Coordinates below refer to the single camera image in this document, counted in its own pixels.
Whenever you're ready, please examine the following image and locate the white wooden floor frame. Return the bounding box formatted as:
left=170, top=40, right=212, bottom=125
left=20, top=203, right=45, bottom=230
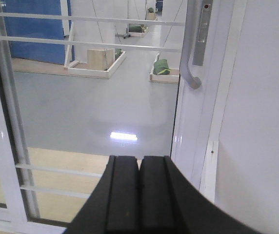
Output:
left=64, top=46, right=126, bottom=79

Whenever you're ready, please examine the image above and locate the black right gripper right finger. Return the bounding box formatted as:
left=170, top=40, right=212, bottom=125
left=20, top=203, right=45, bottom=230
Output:
left=140, top=156, right=257, bottom=234

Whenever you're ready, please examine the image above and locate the white door frame post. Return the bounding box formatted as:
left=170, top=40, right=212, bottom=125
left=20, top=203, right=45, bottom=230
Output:
left=201, top=0, right=279, bottom=234

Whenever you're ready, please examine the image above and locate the grey metal door handle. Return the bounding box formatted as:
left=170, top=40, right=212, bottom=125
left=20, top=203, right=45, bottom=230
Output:
left=179, top=0, right=202, bottom=90

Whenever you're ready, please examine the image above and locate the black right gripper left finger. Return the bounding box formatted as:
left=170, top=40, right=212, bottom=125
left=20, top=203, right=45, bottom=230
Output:
left=66, top=156, right=140, bottom=234

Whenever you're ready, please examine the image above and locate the blue partition wall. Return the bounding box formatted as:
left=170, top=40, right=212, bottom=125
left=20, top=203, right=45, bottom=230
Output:
left=2, top=0, right=65, bottom=64

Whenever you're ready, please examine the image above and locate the grey door lock plate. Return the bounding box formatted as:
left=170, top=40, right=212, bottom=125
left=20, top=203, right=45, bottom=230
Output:
left=192, top=0, right=213, bottom=66

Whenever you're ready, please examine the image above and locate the white wooden frame right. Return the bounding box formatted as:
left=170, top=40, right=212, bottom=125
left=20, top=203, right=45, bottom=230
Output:
left=149, top=65, right=179, bottom=84

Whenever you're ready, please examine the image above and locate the light wooden box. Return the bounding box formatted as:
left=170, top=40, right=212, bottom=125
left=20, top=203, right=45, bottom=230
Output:
left=87, top=48, right=115, bottom=71

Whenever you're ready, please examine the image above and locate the white framed sliding glass door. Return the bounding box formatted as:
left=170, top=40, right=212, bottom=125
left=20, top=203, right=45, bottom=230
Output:
left=0, top=0, right=224, bottom=234

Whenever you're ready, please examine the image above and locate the green bag near door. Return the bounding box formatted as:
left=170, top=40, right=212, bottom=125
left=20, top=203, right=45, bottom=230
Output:
left=153, top=59, right=171, bottom=75

